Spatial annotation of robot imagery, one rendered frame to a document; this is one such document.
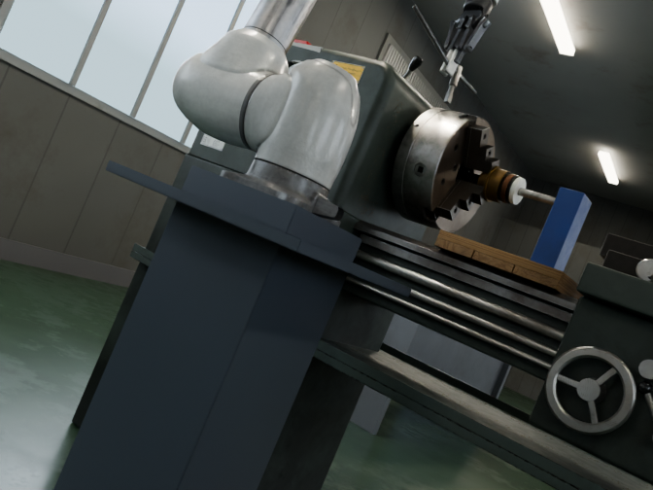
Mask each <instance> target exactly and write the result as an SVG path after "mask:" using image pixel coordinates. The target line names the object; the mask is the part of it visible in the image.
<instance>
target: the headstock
mask: <svg viewBox="0 0 653 490"><path fill-rule="evenodd" d="M286 58H287V62H288V66H289V74H290V72H291V71H292V68H293V67H294V66H295V65H296V64H293V63H292V61H293V60H300V61H305V60H308V59H311V60H312V59H317V58H319V59H324V60H327V61H329V62H331V63H334V64H335V65H337V66H339V67H341V68H342V69H344V70H345V71H347V72H348V73H350V74H351V75H352V76H353V77H354V78H355V80H356V81H357V85H358V91H359V94H360V113H359V120H358V124H357V129H356V132H355V135H354V138H353V141H352V144H351V147H350V149H349V152H348V154H347V156H346V158H345V160H344V163H343V165H342V167H341V169H340V171H339V173H338V175H337V177H336V179H335V181H334V182H333V184H332V187H331V189H330V191H329V194H328V197H327V199H328V200H329V202H331V203H333V204H335V205H336V206H338V207H340V208H342V209H343V210H344V211H345V212H347V213H349V214H351V215H353V216H355V217H356V218H358V219H360V220H362V221H365V222H368V223H370V224H373V225H375V226H378V227H380V228H385V229H388V230H390V231H393V232H396V233H399V234H401V235H404V236H407V237H409V238H412V239H415V240H418V241H420V242H421V241H422V238H423V236H424V234H425V231H426V229H427V227H426V226H423V225H421V224H418V223H415V222H412V221H409V220H406V219H404V218H403V217H401V216H400V215H399V213H398V212H397V210H396V208H395V203H394V199H393V193H392V178H393V170H394V163H395V156H396V153H397V151H398V148H399V146H400V144H401V141H402V139H403V137H404V135H405V134H406V132H407V130H408V129H409V127H410V126H411V124H412V123H413V122H414V121H415V120H417V118H419V117H420V116H421V115H422V114H423V113H425V111H427V110H429V109H432V108H433V107H432V106H431V105H430V104H429V103H428V102H427V100H426V99H425V98H424V97H423V96H422V95H421V94H420V93H419V92H418V91H417V90H415V89H414V88H413V87H412V86H411V85H410V84H409V83H408V82H407V81H406V80H405V79H404V78H403V77H402V76H401V75H400V74H399V73H398V72H397V71H396V70H395V69H394V67H393V66H392V65H390V64H389V63H387V62H384V61H380V60H376V59H372V58H368V57H363V56H359V55H355V54H350V53H345V52H338V51H333V50H328V49H321V51H320V52H315V51H311V50H307V49H303V48H300V47H297V46H293V45H291V47H290V49H289V51H288V52H287V54H286ZM401 104H402V105H401ZM397 105H398V106H397ZM400 106H401V107H400ZM395 107H396V108H395ZM401 109H402V110H401ZM394 125H395V126H394ZM397 126H398V127H397ZM390 133H391V134H390ZM387 134H388V135H387ZM389 135H390V136H389ZM389 138H390V140H389ZM381 141H382V142H381ZM378 148H379V149H378ZM384 150H385V151H386V152H384ZM189 154H190V155H193V156H196V157H199V158H203V159H206V160H209V161H212V162H213V163H216V164H219V165H222V166H225V167H227V168H230V169H233V170H236V171H238V172H241V173H244V174H246V173H247V172H248V170H249V168H250V166H251V164H252V163H253V161H254V159H255V156H256V154H257V153H256V152H254V151H251V150H248V149H243V148H239V147H236V146H233V145H230V144H227V143H225V142H223V141H220V140H218V139H215V138H213V137H211V136H209V135H207V134H205V133H203V132H202V131H200V130H198V132H197V134H196V137H195V139H194V141H193V144H192V146H191V148H190V151H189ZM383 154H384V155H383ZM381 162H382V163H381ZM374 163H375V164H374ZM375 173H376V174H375ZM370 174H371V175H370ZM369 175H370V176H369ZM368 176H369V178H368ZM375 178H376V179H375ZM369 180H370V181H369ZM369 183H370V185H369ZM361 187H362V188H361ZM361 194H362V195H363V196H362V195H361ZM367 195H368V196H367ZM367 198H368V199H367ZM364 199H365V200H364ZM363 200H364V201H363ZM368 201H369V202H368ZM367 202H368V203H367ZM375 202H376V203H377V205H376V203H375ZM368 204H369V205H368ZM369 206H375V207H369ZM356 207H357V208H356ZM368 208H369V210H368ZM373 208H374V209H375V210H371V209H373ZM365 209H366V210H367V212H366V210H365ZM364 210H365V211H364ZM369 211H370V212H369ZM372 212H374V213H373V214H372V216H373V217H372V216H371V214H370V213H372ZM362 213H363V214H362ZM364 213H365V214H364ZM366 214H367V215H366ZM369 215H370V216H369ZM367 216H368V217H369V218H368V217H367Z"/></svg>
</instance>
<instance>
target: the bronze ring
mask: <svg viewBox="0 0 653 490"><path fill-rule="evenodd" d="M519 177H520V176H518V175H515V174H512V173H511V172H510V171H507V170H503V169H501V167H499V166H496V167H494V168H493V169H492V170H491V171H490V172H489V173H486V172H482V173H481V174H480V176H479V178H478V181H477V185H479V186H483V187H484V189H483V196H484V199H485V200H486V201H488V202H491V201H494V202H497V203H506V204H512V203H510V202H509V191H510V188H511V186H512V184H513V182H514V181H515V180H516V179H517V178H519ZM520 178H521V177H520Z"/></svg>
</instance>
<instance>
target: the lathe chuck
mask: <svg viewBox="0 0 653 490"><path fill-rule="evenodd" d="M465 117H471V118H473V119H476V123H475V124H477V125H482V126H486V127H489V128H490V130H489V137H488V144H487V145H490V146H494V152H493V158H495V138H494V133H493V131H492V129H491V126H490V125H489V123H488V122H487V121H486V120H485V119H484V118H482V117H478V116H473V115H470V114H465V113H461V112H456V111H452V110H445V111H441V112H439V113H437V114H436V115H434V116H433V117H432V118H431V119H429V120H428V122H427V123H426V124H425V125H424V126H423V128H422V129H421V131H420V132H419V134H418V135H417V137H416V139H415V141H414V143H413V145H412V148H411V150H410V153H409V155H408V158H407V161H406V165H405V169H404V174H403V183H402V196H403V203H404V207H405V210H406V212H407V214H408V216H409V217H410V219H411V220H412V221H414V222H415V223H418V224H421V225H423V226H426V227H429V228H434V229H437V230H441V229H442V230H445V231H448V232H454V231H456V230H458V229H460V228H462V227H463V226H464V225H465V224H466V223H467V222H468V221H469V220H470V219H471V218H472V216H473V215H474V214H475V212H476V211H477V209H478V207H479V206H480V205H479V204H476V203H474V204H473V205H472V207H471V208H470V209H469V211H466V210H463V209H462V210H461V211H460V212H459V214H458V215H457V216H456V218H455V219H454V220H453V221H451V220H448V219H445V218H442V217H438V218H437V219H436V220H434V219H432V220H430V219H429V218H428V217H427V215H426V212H425V208H428V209H429V211H433V210H434V209H435V207H436V206H437V205H438V204H439V202H440V201H441V200H442V198H443V197H444V196H445V194H446V193H447V192H448V191H449V190H450V189H451V188H452V186H453V185H454V184H455V183H456V180H458V179H460V178H461V175H462V173H463V171H465V170H466V169H467V170H470V173H474V174H478V175H480V174H481V173H482V171H478V170H475V169H471V168H467V167H464V166H463V165H462V163H463V162H464V151H465V144H466V136H467V130H468V122H469V119H462V118H465ZM418 163H423V164H424V165H425V166H426V169H427V170H426V173H425V175H424V176H418V175H417V174H416V173H415V167H416V165H417V164H418Z"/></svg>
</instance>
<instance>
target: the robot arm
mask: <svg viewBox="0 0 653 490"><path fill-rule="evenodd" d="M316 2H317V0H259V2H258V4H257V6H256V7H255V9H254V11H253V13H252V14H251V16H250V18H249V19H248V21H247V23H246V25H245V26H244V28H239V29H235V30H231V31H228V32H226V33H225V34H224V35H223V36H222V38H221V39H220V40H219V41H217V42H216V43H215V44H214V45H213V46H211V47H210V48H209V49H207V50H206V51H205V52H199V53H197V54H195V55H193V56H192V57H190V58H189V59H188V60H186V61H185V62H184V63H183V64H182V65H181V66H180V68H179V69H178V71H177V73H176V75H175V78H174V81H173V86H172V92H173V98H174V100H175V103H176V105H177V107H178V108H179V110H180V111H181V112H182V113H183V115H184V116H185V117H186V118H187V119H188V120H189V121H190V122H191V123H192V124H193V125H194V126H195V127H196V128H198V129H199V130H200V131H202V132H203V133H205V134H207V135H209V136H211V137H213V138H215V139H218V140H220V141H223V142H225V143H227V144H230V145H233V146H236V147H239V148H243V149H248V150H251V151H254V152H256V153H257V154H256V156H255V159H254V161H253V163H252V164H251V166H250V168H249V170H248V172H247V173H246V174H242V173H236V172H231V171H226V170H223V171H222V173H221V176H222V177H225V178H227V179H229V180H232V181H234V182H237V183H240V184H242V185H245V186H247V187H250V188H253V189H255V190H258V191H261V192H263V193H267V194H270V195H273V196H275V197H278V198H280V199H283V200H285V201H287V202H290V203H292V204H295V205H297V206H299V207H301V208H303V209H305V210H307V211H309V212H311V213H313V214H315V215H317V216H319V217H320V218H322V219H324V220H326V221H328V222H330V223H332V224H334V225H336V226H338V227H339V226H340V223H341V222H340V221H339V220H341V219H342V217H343V214H344V210H343V209H342V208H340V207H338V206H336V205H335V204H333V203H331V202H329V200H328V199H327V197H328V194H329V191H330V189H331V187H332V184H333V182H334V181H335V179H336V177H337V175H338V173H339V171H340V169H341V167H342V165H343V163H344V160H345V158H346V156H347V154H348V152H349V149H350V147H351V144H352V141H353V138H354V135H355V132H356V129H357V124H358V120H359V113H360V94H359V91H358V85H357V81H356V80H355V78H354V77H353V76H352V75H351V74H350V73H348V72H347V71H345V70H344V69H342V68H341V67H339V66H337V65H335V64H334V63H331V62H329V61H327V60H324V59H319V58H317V59H312V60H311V59H308V60H305V61H302V62H300V63H298V64H296V65H295V66H294V67H293V68H292V71H291V72H290V74H289V66H288V62H287V58H286V54H287V52H288V51H289V49H290V47H291V45H292V43H293V41H294V39H295V38H296V36H297V34H298V32H299V30H300V29H301V27H302V25H303V23H304V22H305V20H306V19H307V17H308V16H309V14H310V12H311V10H312V9H313V7H314V5H315V3H316ZM497 3H498V0H466V1H465V3H464V12H463V13H462V14H461V16H460V18H459V19H458V20H456V21H453V20H451V21H450V29H449V32H448V35H447V39H446V42H445V45H444V49H445V50H446V51H447V54H446V56H447V58H448V60H449V63H448V65H446V64H445V62H443V64H442V66H441V68H440V70H439V71H440V72H441V73H442V74H443V76H444V77H447V75H449V76H450V77H453V75H454V73H455V70H456V68H457V66H458V64H460V62H461V61H462V58H463V56H464V55H465V54H466V53H471V52H472V51H473V49H474V48H475V46H476V44H477V43H478V41H479V40H480V38H481V37H482V35H483V34H484V32H485V31H486V29H487V28H488V27H489V26H490V25H491V23H490V21H489V20H488V19H487V17H488V16H489V14H490V12H491V10H492V8H494V7H495V6H496V5H497Z"/></svg>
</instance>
